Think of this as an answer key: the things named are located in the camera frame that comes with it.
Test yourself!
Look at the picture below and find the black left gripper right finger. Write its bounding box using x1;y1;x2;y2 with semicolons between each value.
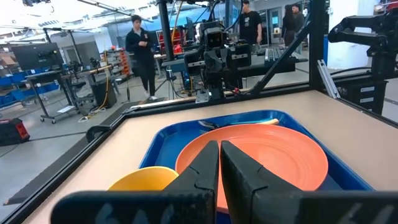
220;140;398;224

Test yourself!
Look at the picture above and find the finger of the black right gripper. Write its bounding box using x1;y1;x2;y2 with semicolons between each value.
203;50;215;77
213;49;225;77

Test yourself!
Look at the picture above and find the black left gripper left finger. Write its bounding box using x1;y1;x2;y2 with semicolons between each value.
51;140;220;224

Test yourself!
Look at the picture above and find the yellow ribbed plastic cup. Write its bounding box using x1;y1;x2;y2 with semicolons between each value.
108;166;180;191

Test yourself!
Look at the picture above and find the coral plastic plate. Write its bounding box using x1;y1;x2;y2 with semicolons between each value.
175;123;330;214

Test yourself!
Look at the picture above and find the blue plastic tray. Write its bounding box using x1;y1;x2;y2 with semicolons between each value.
139;109;374;224

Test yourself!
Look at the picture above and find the black desk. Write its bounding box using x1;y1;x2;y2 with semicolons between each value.
161;46;309;79

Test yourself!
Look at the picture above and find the person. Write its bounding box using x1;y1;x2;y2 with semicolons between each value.
281;4;296;47
125;14;158;100
292;3;306;34
239;0;264;46

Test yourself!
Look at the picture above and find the black waste bin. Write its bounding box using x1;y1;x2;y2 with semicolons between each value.
90;79;118;109

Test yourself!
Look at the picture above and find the black labelled base cabinet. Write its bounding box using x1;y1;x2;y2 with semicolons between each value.
334;79;389;116

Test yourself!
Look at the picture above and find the black wheeled cart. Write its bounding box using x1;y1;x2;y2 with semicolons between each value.
24;63;113;124

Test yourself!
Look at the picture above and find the black wide monitor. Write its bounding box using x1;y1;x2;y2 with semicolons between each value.
11;42;65;71

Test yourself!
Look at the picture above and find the red and black box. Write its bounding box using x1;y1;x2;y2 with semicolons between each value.
0;117;31;147

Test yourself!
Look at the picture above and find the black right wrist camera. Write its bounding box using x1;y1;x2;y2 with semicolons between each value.
204;26;225;50

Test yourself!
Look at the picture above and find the black aluminium table frame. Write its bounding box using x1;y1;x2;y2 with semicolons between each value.
0;0;398;224

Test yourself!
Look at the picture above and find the grey metal bracket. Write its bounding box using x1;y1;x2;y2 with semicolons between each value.
317;59;341;100

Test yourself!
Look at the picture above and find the yellow hanging cable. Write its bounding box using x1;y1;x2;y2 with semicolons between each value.
77;51;110;124

